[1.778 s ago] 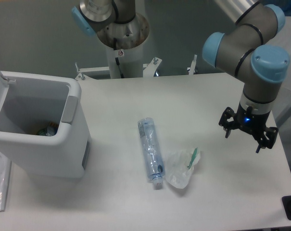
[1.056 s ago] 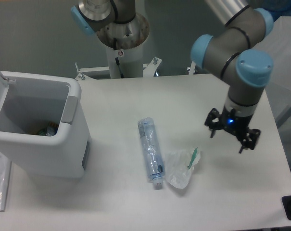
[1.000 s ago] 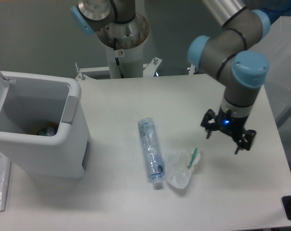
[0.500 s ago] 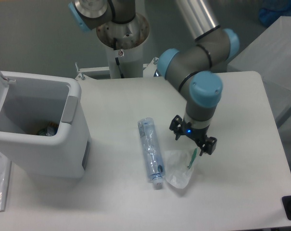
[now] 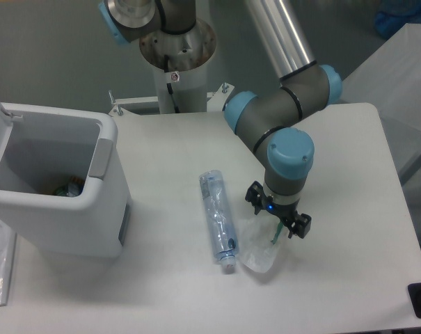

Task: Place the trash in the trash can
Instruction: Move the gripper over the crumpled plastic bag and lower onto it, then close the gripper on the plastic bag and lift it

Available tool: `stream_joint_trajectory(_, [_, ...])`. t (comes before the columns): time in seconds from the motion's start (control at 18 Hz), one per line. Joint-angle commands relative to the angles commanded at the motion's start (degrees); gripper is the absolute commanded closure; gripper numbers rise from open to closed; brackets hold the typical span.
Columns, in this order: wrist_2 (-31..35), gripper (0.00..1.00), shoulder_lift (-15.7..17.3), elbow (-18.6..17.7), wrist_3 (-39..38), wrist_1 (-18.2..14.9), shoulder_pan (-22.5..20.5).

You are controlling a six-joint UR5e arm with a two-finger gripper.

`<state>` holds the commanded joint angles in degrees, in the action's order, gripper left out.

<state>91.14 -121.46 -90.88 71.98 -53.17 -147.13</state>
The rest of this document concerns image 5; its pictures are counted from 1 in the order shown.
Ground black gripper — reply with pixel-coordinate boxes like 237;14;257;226
245;181;312;239

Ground clear plastic wrapper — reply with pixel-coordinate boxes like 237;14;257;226
239;214;287;273

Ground crushed clear plastic bottle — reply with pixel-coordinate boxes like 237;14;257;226
199;170;239;274

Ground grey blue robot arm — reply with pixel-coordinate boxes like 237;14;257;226
99;1;342;238

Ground trash inside can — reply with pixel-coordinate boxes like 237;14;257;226
52;176;85;198

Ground white trash can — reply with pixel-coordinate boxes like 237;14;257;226
0;102;132;257

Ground blue bag in background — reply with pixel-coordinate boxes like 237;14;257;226
374;1;421;40

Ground white mounting bracket frame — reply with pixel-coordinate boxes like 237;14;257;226
109;82;235;116

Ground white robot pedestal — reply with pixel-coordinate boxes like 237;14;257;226
139;19;216;101

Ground black pedestal cable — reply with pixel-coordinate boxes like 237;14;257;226
163;54;180;114

